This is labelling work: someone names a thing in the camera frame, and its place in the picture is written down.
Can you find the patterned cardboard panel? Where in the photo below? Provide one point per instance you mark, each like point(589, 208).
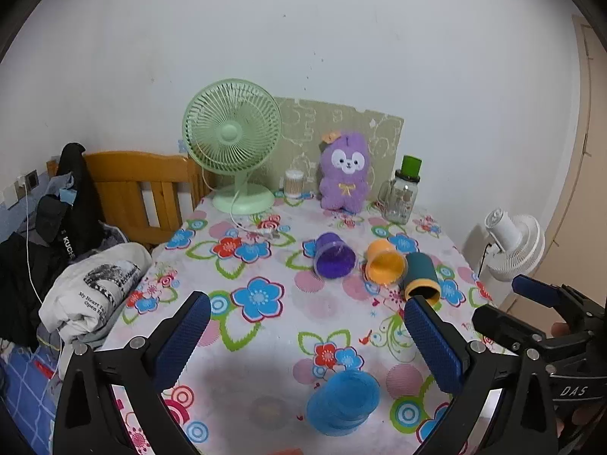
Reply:
point(303, 123)

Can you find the wooden chair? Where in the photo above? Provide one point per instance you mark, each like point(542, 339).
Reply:
point(123, 175)

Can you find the cotton swab jar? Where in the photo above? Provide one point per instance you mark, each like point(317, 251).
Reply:
point(294, 185)

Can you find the floral tablecloth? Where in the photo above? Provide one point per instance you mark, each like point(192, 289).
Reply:
point(284, 322)

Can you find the dark cloth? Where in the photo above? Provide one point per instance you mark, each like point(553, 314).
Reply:
point(19, 284)

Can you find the beige door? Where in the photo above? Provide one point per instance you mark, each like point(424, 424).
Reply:
point(590, 161)

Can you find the blue checked bedsheet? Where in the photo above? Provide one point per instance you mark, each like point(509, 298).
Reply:
point(23, 388)

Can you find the purple plush toy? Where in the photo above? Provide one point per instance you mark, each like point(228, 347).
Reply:
point(344, 182)

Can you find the purple plastic cup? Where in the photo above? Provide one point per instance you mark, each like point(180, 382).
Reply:
point(334, 258)

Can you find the person's right hand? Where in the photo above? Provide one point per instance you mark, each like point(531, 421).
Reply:
point(560, 329)

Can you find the dark teal cup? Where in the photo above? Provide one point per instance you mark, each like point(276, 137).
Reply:
point(419, 272)

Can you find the wall socket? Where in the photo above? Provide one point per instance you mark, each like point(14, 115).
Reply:
point(32, 179)

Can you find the glass bottle with green lid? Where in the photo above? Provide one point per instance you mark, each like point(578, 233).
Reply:
point(403, 194)

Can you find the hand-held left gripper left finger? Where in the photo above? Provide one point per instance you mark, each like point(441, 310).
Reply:
point(182, 336)

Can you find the white clip fan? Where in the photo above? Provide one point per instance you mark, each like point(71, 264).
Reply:
point(514, 241)

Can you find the black jacket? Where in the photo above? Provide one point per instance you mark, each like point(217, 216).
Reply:
point(71, 227)

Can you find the white printed shirt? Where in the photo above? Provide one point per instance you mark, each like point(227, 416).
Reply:
point(95, 284)

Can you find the orange plastic cup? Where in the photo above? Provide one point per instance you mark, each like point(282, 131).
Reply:
point(385, 268)

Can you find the green desk fan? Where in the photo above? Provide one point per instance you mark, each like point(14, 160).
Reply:
point(231, 132)

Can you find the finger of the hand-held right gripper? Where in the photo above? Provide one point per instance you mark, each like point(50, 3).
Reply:
point(507, 327)
point(536, 290)

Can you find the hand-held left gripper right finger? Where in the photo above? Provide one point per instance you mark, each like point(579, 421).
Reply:
point(434, 346)

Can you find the blue plastic cup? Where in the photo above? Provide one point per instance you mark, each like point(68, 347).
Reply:
point(342, 403)

